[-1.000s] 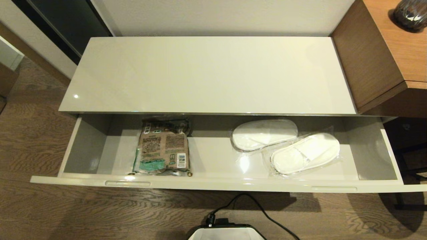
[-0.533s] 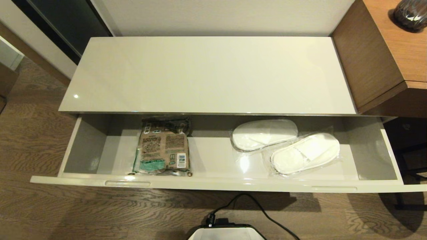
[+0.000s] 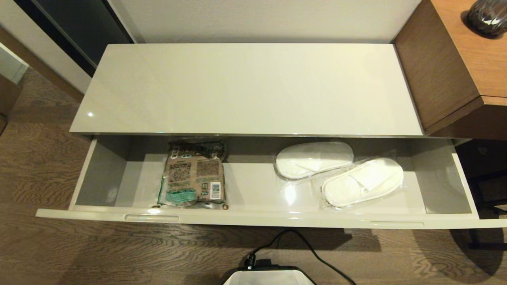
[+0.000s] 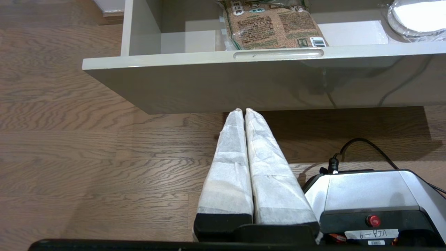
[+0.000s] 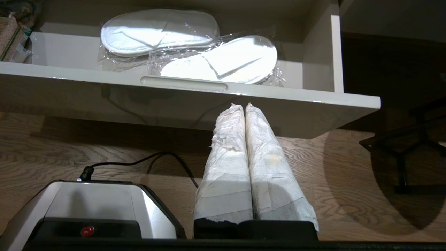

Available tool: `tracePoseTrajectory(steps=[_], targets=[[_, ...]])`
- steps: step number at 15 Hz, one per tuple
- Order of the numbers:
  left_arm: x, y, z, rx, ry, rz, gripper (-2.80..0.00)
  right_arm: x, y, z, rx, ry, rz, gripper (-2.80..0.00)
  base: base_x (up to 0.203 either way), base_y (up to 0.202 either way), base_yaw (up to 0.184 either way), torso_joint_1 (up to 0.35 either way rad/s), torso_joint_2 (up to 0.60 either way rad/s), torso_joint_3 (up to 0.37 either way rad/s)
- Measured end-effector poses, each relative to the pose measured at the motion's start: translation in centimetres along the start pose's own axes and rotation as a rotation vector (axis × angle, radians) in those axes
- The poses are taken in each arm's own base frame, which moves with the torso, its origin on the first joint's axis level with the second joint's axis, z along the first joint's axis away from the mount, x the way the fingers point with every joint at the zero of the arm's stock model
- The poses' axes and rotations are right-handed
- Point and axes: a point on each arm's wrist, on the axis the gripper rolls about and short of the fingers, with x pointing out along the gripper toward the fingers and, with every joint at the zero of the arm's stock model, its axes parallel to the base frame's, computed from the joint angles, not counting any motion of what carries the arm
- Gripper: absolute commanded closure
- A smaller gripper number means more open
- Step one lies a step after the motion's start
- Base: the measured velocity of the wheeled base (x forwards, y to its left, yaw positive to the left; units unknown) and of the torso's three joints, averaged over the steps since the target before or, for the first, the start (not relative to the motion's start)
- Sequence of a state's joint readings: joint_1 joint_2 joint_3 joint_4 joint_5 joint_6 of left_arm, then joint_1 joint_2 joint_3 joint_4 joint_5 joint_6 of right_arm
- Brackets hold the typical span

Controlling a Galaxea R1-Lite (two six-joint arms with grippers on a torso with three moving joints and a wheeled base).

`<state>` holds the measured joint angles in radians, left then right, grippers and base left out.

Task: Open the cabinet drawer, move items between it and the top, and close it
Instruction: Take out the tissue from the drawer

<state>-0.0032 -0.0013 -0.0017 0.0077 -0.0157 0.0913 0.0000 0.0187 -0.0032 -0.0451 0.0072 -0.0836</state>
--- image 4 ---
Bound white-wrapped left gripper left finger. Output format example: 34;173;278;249
193;108;254;242

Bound bagged white slippers showing soles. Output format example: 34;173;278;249
387;0;446;42

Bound white handwritten label sticker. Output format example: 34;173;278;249
345;229;399;240

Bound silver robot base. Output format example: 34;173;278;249
302;169;446;246

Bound wide cream cabinet drawer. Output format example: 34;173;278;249
82;0;446;115

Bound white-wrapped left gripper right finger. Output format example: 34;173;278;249
245;108;321;242

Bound brown printed snack packet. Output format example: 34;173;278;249
218;0;328;51

